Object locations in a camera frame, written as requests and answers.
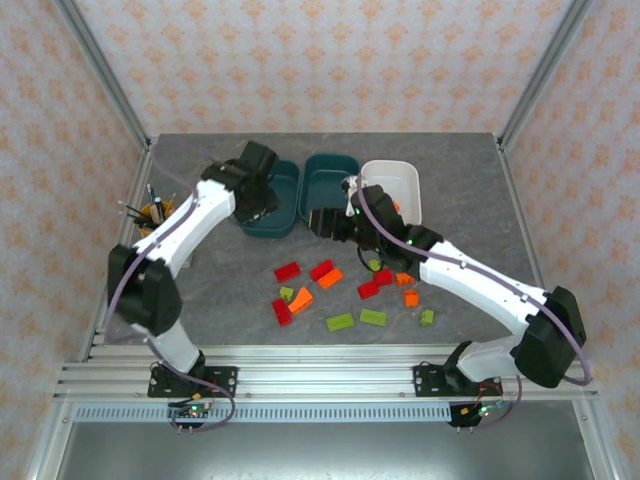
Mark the small orange lego brick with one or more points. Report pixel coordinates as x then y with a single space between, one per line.
396 205
411 299
404 279

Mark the small green lego brick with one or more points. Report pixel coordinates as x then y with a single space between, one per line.
373 264
286 293
427 318

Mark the red lego brick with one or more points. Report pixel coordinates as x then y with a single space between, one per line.
287 272
281 312
368 290
320 269
383 277

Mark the orange sloped lego brick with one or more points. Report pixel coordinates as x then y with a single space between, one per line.
301 300

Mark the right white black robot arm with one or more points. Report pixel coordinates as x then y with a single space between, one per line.
475 285

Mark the teal plastic container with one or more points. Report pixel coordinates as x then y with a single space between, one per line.
285 220
325 185

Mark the white plastic container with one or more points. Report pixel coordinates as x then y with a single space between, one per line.
395 180

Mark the wooden pencil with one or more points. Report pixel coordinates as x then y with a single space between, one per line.
172 200

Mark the white marker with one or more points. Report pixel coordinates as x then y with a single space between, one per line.
159 210

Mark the blue pen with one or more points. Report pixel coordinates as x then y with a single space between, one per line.
151 195

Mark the yellow pen cup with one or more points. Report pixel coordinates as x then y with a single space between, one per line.
146 231

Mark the black pen with white tip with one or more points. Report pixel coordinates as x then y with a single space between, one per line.
135 216
136 208

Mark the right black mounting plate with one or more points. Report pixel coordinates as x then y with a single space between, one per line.
430 380

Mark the black mounting plate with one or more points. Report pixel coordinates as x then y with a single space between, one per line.
430 380
225 382

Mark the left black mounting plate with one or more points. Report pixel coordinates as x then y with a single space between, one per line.
225 382

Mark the grey metal lower panel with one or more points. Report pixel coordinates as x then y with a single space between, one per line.
320 450

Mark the aluminium table side rail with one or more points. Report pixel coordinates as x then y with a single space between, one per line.
125 240
525 235

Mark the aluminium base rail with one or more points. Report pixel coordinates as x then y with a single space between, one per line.
320 372

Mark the aluminium frame post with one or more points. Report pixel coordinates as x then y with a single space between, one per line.
545 70
105 80

